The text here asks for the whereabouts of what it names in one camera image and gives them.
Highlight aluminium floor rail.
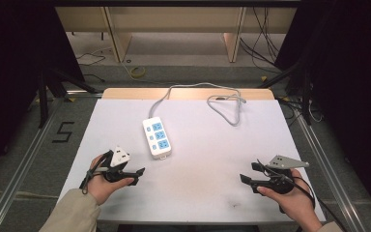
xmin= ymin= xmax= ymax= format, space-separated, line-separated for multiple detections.
xmin=294 ymin=111 xmax=369 ymax=232
xmin=0 ymin=96 xmax=66 ymax=232

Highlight black floor cables bundle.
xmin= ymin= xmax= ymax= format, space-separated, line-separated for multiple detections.
xmin=239 ymin=6 xmax=288 ymax=74

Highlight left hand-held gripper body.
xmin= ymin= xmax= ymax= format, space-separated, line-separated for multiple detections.
xmin=100 ymin=145 xmax=137 ymax=184

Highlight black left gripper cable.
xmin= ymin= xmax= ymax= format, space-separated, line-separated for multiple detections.
xmin=78 ymin=150 xmax=112 ymax=195

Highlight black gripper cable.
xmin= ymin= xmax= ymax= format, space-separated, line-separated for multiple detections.
xmin=256 ymin=159 xmax=350 ymax=232
xmin=78 ymin=150 xmax=112 ymax=195

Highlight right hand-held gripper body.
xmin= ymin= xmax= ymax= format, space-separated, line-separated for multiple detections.
xmin=263 ymin=155 xmax=310 ymax=195

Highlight thin floor cable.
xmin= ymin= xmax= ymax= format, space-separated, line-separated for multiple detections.
xmin=74 ymin=47 xmax=114 ymax=68

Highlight black metal stand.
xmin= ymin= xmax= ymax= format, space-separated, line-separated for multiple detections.
xmin=256 ymin=59 xmax=314 ymax=128
xmin=36 ymin=67 xmax=100 ymax=130

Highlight white power strip blue sockets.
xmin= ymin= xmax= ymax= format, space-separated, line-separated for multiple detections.
xmin=141 ymin=116 xmax=173 ymax=160

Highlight grey power strip cable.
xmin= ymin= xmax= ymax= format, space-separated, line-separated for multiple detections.
xmin=148 ymin=82 xmax=247 ymax=128

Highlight person's right hand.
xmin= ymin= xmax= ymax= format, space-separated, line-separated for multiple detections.
xmin=256 ymin=168 xmax=324 ymax=232

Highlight person's left hand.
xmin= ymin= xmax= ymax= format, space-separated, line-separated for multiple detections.
xmin=86 ymin=154 xmax=136 ymax=206

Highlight yellow tape roll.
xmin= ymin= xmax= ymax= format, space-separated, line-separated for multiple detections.
xmin=129 ymin=65 xmax=147 ymax=79

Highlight beige wooden bench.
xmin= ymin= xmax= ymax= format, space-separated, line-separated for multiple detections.
xmin=55 ymin=6 xmax=299 ymax=64

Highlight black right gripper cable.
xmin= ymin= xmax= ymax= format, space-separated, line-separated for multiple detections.
xmin=256 ymin=159 xmax=350 ymax=232

